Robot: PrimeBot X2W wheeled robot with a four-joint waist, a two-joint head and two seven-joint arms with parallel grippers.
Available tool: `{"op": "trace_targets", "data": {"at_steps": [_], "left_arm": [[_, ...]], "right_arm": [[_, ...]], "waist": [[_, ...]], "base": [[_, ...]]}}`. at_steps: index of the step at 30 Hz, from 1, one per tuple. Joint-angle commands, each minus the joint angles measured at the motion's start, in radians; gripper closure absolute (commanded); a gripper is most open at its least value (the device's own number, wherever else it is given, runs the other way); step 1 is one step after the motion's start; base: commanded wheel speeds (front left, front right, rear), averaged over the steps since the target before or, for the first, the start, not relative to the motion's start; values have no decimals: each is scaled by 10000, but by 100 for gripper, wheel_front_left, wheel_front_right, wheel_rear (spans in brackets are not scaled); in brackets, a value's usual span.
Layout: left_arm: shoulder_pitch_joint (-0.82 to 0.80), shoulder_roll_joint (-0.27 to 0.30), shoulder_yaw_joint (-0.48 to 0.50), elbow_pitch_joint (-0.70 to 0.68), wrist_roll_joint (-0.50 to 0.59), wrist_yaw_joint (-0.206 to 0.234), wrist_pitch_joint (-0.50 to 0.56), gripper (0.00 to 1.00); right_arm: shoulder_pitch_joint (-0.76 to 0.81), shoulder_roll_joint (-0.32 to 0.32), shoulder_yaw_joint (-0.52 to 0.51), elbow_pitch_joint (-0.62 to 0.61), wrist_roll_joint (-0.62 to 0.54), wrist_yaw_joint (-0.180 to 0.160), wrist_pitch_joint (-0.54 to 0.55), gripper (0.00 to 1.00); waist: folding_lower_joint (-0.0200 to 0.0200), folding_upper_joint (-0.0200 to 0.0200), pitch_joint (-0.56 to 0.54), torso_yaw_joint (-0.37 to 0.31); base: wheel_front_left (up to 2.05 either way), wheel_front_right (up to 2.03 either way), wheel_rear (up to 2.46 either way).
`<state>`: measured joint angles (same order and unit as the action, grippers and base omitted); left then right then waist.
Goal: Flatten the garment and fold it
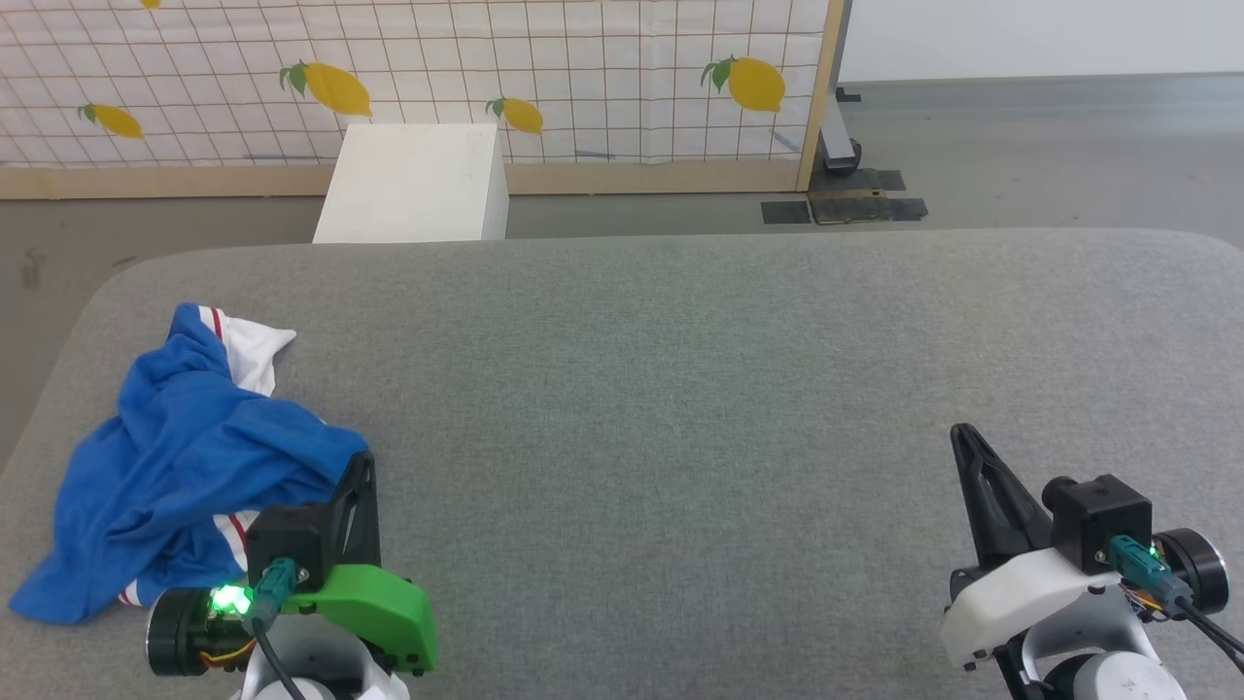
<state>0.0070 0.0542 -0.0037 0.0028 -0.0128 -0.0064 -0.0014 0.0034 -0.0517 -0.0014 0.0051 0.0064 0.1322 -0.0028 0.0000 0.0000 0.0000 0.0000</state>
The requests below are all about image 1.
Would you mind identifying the blue Lakers basketball jersey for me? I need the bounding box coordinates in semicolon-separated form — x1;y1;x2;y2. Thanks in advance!
10;303;371;625

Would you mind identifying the grey fabric sofa cushion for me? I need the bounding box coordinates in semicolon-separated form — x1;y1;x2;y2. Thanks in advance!
0;227;1244;700

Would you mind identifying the white rectangular box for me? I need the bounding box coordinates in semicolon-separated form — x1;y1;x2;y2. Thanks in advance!
312;122;510;244

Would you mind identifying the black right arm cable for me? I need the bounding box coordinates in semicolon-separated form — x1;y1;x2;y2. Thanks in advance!
1108;535;1244;674

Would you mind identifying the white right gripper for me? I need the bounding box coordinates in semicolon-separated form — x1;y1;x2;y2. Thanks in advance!
939;423;1130;674

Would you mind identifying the brass floor plate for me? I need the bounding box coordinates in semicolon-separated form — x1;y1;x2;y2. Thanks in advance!
809;189;890;227

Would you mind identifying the grey metal partition post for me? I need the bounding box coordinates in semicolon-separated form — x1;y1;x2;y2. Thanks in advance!
818;0;864;177

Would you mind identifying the lemon print partition screen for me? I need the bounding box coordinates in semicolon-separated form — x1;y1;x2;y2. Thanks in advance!
0;0;845;200

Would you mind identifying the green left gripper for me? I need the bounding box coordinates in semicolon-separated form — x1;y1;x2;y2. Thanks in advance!
281;451;439;678

